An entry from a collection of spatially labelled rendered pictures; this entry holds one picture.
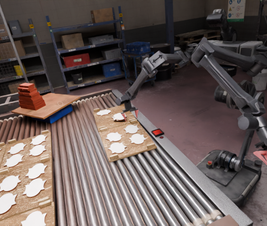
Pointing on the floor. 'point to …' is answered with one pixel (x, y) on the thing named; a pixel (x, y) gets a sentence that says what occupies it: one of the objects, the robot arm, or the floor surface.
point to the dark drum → (164, 76)
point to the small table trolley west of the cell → (136, 67)
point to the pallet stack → (183, 41)
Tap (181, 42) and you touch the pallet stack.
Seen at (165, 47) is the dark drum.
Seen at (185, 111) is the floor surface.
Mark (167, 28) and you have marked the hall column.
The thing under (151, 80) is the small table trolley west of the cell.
